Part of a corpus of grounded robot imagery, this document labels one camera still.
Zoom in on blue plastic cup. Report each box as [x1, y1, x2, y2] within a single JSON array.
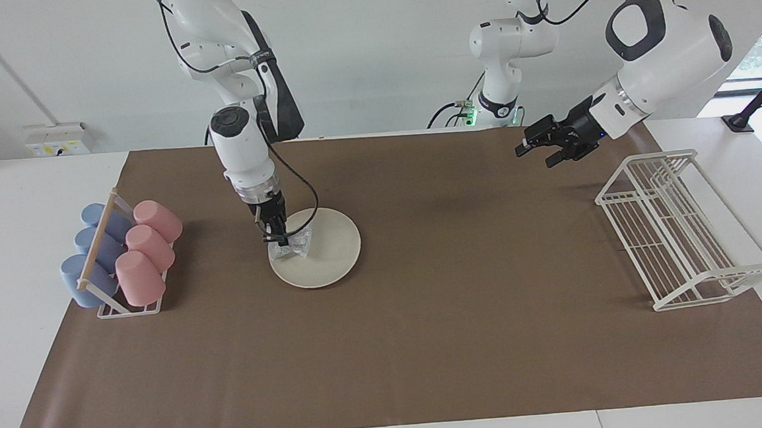
[[59, 252, 121, 310], [80, 201, 135, 246], [73, 225, 127, 276]]

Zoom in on white wire dish rack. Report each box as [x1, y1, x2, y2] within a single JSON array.
[[592, 145, 762, 316]]

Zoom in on white wall power socket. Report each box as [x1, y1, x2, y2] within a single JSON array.
[[24, 122, 92, 159]]

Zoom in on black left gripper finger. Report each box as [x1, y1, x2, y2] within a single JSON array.
[[544, 141, 600, 168], [514, 114, 573, 157]]

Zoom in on cream round plate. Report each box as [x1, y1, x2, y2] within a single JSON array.
[[266, 205, 364, 291]]

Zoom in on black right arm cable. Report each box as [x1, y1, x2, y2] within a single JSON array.
[[153, 0, 322, 248]]

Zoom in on silver mesh sponge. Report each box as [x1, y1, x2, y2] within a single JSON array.
[[268, 228, 315, 262]]

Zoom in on pink plastic cup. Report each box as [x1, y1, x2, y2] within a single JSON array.
[[132, 198, 184, 246], [124, 223, 177, 275], [114, 248, 168, 308]]

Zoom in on brown table mat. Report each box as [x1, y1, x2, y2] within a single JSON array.
[[0, 111, 762, 428]]

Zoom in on cup rack with wooden rod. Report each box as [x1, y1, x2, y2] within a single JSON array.
[[71, 186, 178, 320]]

